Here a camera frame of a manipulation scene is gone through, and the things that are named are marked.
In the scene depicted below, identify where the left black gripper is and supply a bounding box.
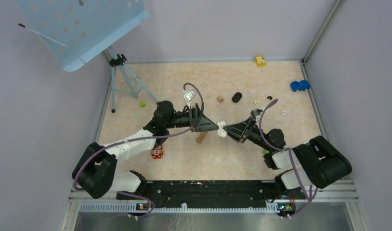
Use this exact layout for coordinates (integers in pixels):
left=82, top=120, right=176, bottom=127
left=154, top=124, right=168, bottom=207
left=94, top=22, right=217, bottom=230
left=165, top=103, right=219, bottom=132

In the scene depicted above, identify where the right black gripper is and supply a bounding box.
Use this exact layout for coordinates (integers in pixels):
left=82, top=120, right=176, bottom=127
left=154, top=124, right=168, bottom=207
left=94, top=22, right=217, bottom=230
left=222, top=116, right=272, bottom=152

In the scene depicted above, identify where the white earbud charging case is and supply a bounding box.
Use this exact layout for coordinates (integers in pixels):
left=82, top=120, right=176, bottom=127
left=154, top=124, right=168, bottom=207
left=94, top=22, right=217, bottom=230
left=216, top=121, right=227, bottom=137

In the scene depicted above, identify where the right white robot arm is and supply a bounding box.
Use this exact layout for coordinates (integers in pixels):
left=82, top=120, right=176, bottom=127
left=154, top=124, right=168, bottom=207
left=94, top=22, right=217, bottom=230
left=223, top=117, right=353, bottom=198

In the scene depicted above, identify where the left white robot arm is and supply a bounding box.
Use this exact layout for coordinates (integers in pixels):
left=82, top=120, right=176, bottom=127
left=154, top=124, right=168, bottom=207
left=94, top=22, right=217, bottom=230
left=72, top=101, right=220, bottom=199

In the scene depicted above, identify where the black oval charging case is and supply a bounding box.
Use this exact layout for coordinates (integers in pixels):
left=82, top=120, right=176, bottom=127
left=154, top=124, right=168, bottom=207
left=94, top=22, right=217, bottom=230
left=232, top=92, right=243, bottom=103

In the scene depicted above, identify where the wooden arch block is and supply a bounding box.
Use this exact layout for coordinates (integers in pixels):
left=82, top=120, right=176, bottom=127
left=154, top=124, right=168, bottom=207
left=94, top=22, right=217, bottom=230
left=196, top=132, right=208, bottom=144

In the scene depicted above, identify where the small wooden cube far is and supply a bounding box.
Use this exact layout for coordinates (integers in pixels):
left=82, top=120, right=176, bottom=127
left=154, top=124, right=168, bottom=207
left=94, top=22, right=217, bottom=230
left=216, top=95, right=224, bottom=103

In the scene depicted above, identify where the red owl number block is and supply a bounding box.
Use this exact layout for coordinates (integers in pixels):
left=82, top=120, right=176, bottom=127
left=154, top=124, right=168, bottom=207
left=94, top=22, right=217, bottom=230
left=151, top=145, right=164, bottom=159

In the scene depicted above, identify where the yellow toy car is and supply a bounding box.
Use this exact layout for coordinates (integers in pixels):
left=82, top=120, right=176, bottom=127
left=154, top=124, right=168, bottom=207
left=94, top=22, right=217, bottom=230
left=254, top=55, right=266, bottom=67

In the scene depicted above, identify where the light blue tripod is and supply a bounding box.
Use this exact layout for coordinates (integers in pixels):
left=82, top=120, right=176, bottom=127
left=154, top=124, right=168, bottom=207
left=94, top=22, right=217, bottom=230
left=105, top=45, right=159, bottom=113

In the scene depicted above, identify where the blue toy car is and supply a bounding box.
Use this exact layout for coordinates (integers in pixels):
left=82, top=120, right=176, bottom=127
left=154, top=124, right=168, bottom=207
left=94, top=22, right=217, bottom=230
left=290, top=79, right=311, bottom=92

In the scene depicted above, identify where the light blue perforated stand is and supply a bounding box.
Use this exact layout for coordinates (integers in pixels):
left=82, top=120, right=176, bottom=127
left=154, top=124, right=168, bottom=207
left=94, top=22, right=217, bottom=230
left=16, top=0, right=149, bottom=72

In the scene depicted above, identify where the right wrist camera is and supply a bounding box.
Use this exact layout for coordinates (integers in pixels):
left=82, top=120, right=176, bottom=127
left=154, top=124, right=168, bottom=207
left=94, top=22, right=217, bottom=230
left=250, top=108, right=263, bottom=121

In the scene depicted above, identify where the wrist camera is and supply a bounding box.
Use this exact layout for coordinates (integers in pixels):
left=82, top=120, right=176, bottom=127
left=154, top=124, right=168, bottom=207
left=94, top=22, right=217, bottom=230
left=250, top=108, right=263, bottom=121
left=183, top=90, right=197, bottom=102

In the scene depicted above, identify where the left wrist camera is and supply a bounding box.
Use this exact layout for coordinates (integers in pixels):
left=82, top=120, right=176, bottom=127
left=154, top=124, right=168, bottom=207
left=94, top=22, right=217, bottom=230
left=183, top=90, right=197, bottom=102

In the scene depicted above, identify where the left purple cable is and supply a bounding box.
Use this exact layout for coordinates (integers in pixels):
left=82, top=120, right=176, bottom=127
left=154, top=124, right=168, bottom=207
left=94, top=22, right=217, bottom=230
left=72, top=83, right=205, bottom=219

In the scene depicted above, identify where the purple cable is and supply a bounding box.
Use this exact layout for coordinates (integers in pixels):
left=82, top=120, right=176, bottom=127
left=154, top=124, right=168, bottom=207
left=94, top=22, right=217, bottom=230
left=72, top=83, right=205, bottom=219
left=258, top=98, right=318, bottom=219

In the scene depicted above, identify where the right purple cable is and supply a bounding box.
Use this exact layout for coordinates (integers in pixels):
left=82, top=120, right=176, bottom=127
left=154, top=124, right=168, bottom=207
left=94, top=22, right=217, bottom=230
left=258, top=98, right=318, bottom=219

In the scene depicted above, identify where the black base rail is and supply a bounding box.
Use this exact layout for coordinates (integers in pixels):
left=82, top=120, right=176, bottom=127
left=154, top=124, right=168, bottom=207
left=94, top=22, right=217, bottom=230
left=134, top=180, right=304, bottom=208

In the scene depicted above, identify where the white slotted cable duct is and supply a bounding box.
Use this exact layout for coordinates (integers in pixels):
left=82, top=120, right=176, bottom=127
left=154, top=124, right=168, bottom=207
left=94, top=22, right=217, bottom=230
left=79, top=202, right=279, bottom=213

